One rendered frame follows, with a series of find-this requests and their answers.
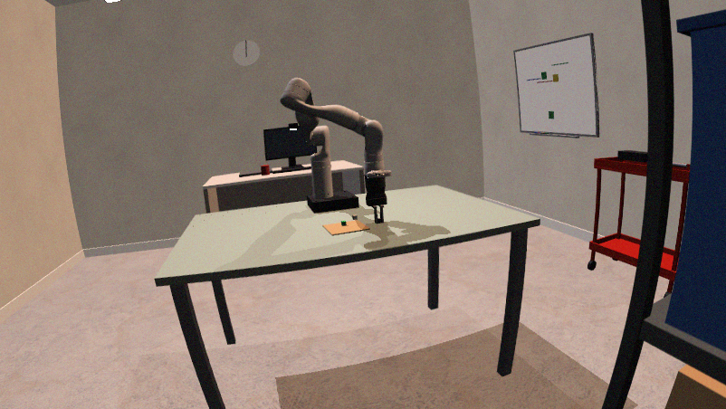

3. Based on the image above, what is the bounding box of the orange square mat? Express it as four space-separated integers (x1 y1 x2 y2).
323 220 370 235

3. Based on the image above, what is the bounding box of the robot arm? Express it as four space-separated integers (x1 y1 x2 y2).
280 78 383 199

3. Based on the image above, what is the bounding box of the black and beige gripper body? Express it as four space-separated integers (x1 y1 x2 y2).
364 161 391 206

